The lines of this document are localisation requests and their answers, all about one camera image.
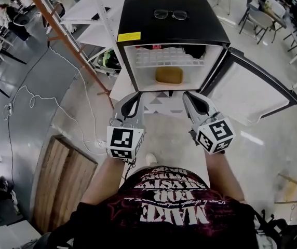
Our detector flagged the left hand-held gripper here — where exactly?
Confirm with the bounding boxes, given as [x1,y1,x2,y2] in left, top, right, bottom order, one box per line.
[106,91,146,161]

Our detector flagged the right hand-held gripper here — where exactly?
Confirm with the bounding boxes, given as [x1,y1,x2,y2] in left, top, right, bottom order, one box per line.
[182,91,235,155]

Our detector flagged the black mini fridge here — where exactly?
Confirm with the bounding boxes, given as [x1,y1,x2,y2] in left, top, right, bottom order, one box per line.
[116,0,297,126]

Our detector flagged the person's left forearm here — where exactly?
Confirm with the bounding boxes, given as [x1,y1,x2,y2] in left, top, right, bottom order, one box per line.
[80,154,126,206]

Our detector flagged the person's right forearm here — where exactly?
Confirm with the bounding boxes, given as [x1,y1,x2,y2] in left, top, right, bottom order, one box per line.
[205,150,245,204]

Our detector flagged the triangle patterned mat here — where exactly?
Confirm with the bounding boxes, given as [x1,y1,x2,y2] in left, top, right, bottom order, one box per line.
[143,91,191,115]

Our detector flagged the green black helmet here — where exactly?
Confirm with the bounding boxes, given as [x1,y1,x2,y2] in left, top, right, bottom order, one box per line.
[96,49,122,71]

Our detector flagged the black cloth bundle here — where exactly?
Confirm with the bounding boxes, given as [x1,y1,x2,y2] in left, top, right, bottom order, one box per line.
[183,45,206,60]

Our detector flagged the white metal shelf rack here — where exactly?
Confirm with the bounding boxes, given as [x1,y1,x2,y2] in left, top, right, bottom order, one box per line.
[40,0,128,75]

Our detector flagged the brown wooden coat rack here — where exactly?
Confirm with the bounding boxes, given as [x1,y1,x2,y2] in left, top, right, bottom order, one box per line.
[21,0,115,108]

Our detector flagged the black eyeglasses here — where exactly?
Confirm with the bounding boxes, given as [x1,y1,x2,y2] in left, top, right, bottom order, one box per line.
[153,9,190,20]

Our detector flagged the wooden pallet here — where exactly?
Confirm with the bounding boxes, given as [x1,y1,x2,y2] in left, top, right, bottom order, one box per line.
[31,135,99,233]

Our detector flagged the grey dining chair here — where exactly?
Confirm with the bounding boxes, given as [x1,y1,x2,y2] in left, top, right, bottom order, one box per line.
[239,0,274,45]

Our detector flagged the person's printed black shirt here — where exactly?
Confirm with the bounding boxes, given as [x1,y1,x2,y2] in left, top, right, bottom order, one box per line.
[43,164,281,249]

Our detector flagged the black office chair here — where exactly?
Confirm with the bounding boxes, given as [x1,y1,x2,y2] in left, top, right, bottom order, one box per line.
[259,209,297,243]

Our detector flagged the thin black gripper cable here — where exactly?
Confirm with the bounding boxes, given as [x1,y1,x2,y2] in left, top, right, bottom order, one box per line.
[121,157,138,181]

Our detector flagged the white wire fridge shelf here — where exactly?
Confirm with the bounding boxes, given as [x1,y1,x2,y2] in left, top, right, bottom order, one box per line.
[132,47,206,66]

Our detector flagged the white cable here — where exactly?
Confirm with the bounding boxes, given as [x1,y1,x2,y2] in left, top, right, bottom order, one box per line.
[3,45,107,155]

